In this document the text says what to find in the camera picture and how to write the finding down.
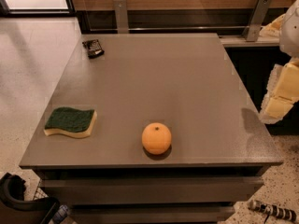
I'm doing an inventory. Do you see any black curved robot base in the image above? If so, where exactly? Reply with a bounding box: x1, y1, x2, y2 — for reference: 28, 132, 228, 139
0, 173, 60, 224

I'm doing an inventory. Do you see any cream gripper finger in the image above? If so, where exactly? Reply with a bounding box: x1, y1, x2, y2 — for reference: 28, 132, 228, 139
260, 14, 285, 37
259, 59, 299, 124

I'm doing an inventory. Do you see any left metal wall bracket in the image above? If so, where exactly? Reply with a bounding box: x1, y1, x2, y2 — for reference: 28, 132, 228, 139
113, 0, 129, 34

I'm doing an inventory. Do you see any white rounded gripper body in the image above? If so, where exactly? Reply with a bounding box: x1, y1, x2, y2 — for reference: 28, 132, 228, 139
279, 0, 299, 58

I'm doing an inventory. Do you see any metal wall bracket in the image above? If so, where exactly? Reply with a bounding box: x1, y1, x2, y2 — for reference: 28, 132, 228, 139
113, 0, 129, 34
242, 0, 272, 41

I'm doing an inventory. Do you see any grey cabinet with drawers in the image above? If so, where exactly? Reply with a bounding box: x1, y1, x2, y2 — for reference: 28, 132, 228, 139
21, 34, 281, 224

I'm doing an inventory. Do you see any orange fruit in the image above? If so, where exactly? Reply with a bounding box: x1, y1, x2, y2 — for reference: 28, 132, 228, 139
142, 122, 172, 155

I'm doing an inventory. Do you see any dark rxbar chocolate wrapper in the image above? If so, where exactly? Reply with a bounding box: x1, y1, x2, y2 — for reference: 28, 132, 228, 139
82, 39, 105, 59

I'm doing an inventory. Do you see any green and yellow sponge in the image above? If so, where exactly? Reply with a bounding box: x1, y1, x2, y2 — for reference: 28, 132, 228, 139
44, 107, 97, 139

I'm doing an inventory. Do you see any grey side shelf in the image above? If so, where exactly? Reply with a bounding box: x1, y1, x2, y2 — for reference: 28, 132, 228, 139
220, 35, 279, 48

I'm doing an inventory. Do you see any right metal wall bracket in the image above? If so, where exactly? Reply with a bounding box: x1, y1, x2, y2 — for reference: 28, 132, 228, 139
242, 0, 272, 41

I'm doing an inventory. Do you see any black white striped cylinder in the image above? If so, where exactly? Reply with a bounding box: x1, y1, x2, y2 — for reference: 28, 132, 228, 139
248, 200, 299, 223

